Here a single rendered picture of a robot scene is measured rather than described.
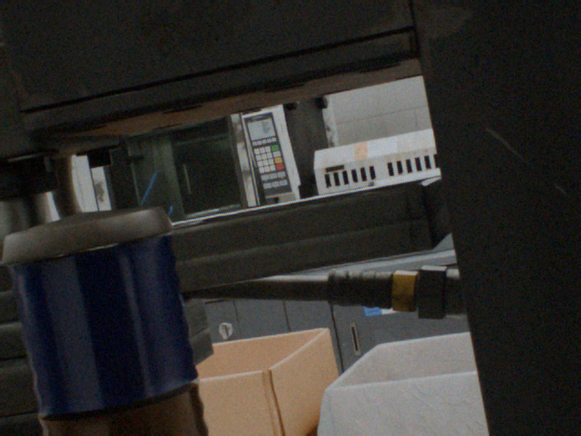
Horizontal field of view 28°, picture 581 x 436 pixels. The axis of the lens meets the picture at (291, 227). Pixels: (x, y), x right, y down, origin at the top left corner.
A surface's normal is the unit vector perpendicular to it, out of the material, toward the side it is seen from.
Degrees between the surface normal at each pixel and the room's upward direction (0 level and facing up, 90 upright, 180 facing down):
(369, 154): 49
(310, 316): 90
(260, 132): 97
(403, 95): 90
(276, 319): 90
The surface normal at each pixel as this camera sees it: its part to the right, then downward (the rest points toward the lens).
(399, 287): -0.19, -0.41
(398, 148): -0.34, -0.57
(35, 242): -0.49, -0.18
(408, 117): -0.29, 0.11
